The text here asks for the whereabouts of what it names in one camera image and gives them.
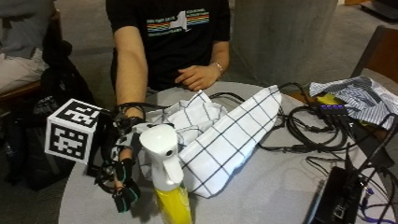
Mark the yellow object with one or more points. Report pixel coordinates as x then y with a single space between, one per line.
327 99

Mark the white checkered cloth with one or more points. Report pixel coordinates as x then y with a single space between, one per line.
231 137

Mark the brown chair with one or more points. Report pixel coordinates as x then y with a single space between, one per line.
383 53

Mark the striped grey shirt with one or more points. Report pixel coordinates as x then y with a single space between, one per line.
364 96

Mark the black hub with purple lights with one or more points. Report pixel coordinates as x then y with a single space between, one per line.
332 109

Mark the black electronics box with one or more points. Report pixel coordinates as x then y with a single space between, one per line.
336 199

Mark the black printed t-shirt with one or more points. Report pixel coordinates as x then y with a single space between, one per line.
173 43

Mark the wooden bench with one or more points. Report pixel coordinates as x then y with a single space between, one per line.
18 90

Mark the black bag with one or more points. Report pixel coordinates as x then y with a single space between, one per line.
61 93

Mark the white marker cube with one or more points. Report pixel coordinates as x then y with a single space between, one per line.
70 137

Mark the black power adapter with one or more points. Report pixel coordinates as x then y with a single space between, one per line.
370 146

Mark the yellow spray bottle white head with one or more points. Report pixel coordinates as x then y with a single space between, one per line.
165 161

